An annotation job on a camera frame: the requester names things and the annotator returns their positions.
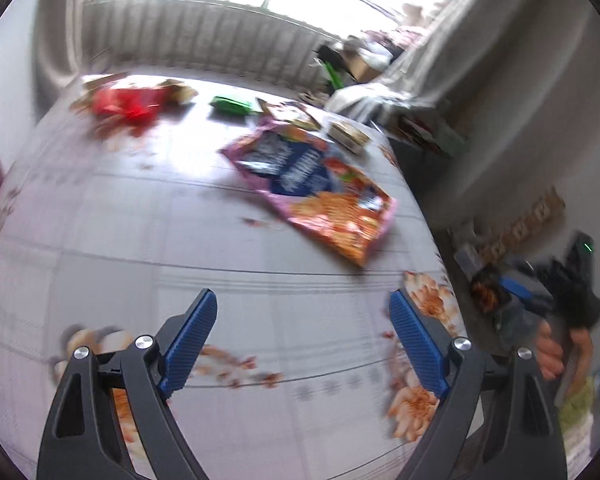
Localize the beige window curtain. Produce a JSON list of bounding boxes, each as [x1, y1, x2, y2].
[[32, 0, 93, 83], [380, 0, 571, 126]]

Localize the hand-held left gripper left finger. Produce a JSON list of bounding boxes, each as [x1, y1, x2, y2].
[[36, 287, 218, 480]]

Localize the open cardboard box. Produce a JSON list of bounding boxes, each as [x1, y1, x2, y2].
[[342, 45, 386, 83]]

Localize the person's right hand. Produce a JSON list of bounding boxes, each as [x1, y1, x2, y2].
[[534, 319, 596, 383]]

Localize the green fuzzy slipper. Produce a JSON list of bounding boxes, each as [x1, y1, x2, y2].
[[555, 380, 596, 431]]

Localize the clear plastic containers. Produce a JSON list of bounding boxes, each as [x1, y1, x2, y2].
[[452, 242, 481, 276]]

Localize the pink snack packet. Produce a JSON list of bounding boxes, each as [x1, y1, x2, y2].
[[220, 120, 398, 267]]

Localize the metal window railing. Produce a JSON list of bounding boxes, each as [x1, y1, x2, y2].
[[82, 0, 346, 86]]

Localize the dark snack bag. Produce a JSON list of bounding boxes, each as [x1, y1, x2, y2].
[[470, 265, 506, 313]]

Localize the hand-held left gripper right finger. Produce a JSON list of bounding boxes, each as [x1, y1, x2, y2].
[[388, 287, 568, 480]]

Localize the red snack wrapper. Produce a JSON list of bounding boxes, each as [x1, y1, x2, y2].
[[82, 80, 198, 126]]

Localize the patterned wall sticker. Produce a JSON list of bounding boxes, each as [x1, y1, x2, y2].
[[485, 187, 566, 261]]

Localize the brown snack wrapper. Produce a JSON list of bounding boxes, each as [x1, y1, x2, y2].
[[257, 99, 323, 131]]

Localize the floral checked tablecloth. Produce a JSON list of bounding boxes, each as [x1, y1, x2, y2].
[[0, 72, 473, 480]]

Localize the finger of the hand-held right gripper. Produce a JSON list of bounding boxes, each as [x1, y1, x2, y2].
[[497, 260, 556, 313]]

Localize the small pale food box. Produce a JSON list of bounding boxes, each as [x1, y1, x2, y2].
[[326, 119, 372, 154]]

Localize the small green wrapper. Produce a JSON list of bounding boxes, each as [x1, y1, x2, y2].
[[210, 95, 253, 116]]

